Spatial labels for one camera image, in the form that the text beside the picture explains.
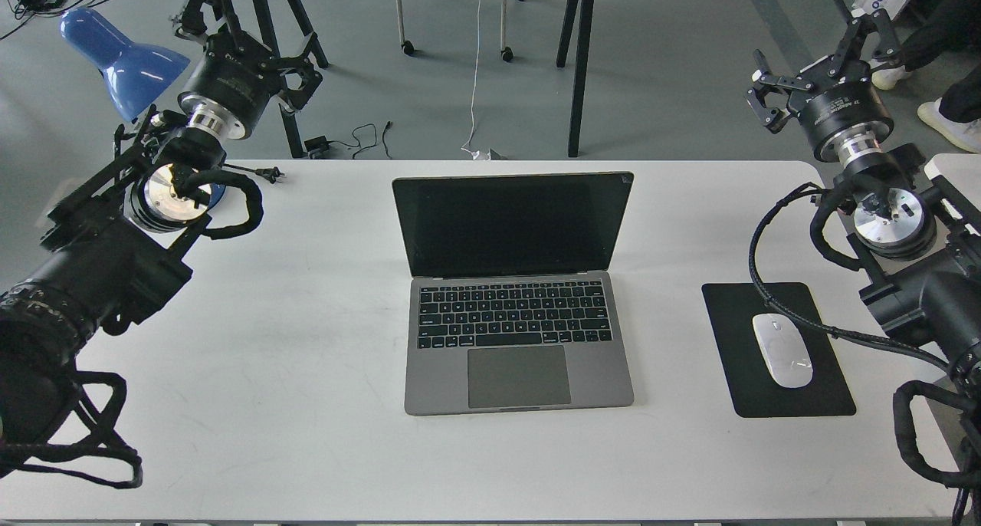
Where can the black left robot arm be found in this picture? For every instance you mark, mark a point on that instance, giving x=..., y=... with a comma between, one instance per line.
x=118, y=241

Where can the blue desk lamp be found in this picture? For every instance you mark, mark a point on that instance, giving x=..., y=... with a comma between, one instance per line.
x=135, y=75

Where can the rolling cart legs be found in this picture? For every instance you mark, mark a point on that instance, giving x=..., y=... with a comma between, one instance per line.
x=438, y=20

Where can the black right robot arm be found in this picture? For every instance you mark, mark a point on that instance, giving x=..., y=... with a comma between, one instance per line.
x=919, y=247

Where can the white sneaker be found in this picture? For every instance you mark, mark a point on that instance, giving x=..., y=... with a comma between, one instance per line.
x=964, y=135

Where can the white side table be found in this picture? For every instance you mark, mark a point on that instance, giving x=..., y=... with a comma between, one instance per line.
x=962, y=171

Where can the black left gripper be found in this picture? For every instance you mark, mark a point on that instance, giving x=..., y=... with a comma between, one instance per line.
x=238, y=75

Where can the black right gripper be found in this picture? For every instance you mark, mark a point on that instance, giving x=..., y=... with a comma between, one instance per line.
x=839, y=112

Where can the black mouse pad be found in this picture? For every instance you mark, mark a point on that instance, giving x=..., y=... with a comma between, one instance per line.
x=754, y=392

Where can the black trestle table frame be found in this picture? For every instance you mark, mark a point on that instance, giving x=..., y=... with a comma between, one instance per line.
x=579, y=58

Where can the grey laptop notebook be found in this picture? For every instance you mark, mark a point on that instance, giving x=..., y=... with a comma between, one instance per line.
x=511, y=305

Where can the white computer mouse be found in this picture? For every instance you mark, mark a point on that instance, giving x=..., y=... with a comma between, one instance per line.
x=783, y=350

